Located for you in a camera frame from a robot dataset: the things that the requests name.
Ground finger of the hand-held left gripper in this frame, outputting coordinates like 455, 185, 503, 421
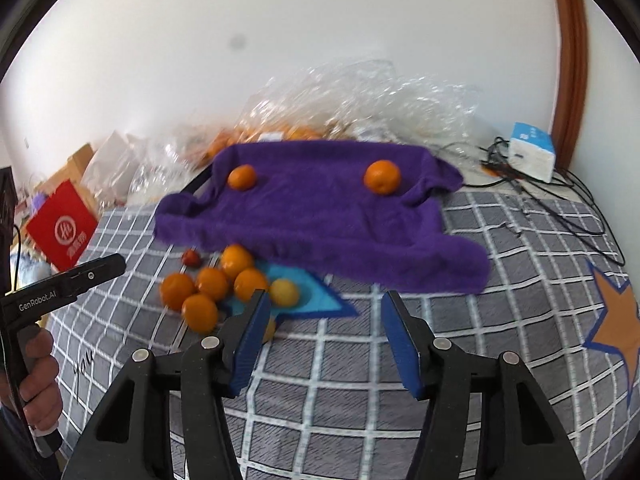
52, 253, 127, 298

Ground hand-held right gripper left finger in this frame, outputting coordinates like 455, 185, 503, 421
61, 289, 273, 480

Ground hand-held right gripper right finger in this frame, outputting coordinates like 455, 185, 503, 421
381, 290, 586, 480

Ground black tray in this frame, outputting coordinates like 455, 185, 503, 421
180, 165, 221, 196

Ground person's left hand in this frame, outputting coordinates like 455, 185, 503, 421
20, 330, 64, 433

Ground red paper bag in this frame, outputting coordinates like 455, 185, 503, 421
25, 180, 100, 273

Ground white plastic bag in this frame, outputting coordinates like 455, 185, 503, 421
82, 130, 146, 196

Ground cardboard box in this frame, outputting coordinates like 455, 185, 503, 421
65, 142, 97, 181

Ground small clear plastic bag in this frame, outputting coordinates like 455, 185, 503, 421
127, 132, 216, 206

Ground grey checkered bed sheet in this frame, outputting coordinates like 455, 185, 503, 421
47, 180, 640, 480

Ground purple towel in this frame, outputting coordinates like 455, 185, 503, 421
152, 141, 492, 295

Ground clear bag of oranges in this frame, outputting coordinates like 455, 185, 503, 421
197, 122, 326, 163

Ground white and blue tissue box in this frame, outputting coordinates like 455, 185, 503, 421
507, 121, 557, 183

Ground large clear plastic bag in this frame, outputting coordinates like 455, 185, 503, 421
235, 57, 481, 156

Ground black cables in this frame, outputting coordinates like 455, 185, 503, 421
435, 137, 626, 266

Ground brown wooden door frame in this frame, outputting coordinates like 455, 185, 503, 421
547, 0, 589, 171

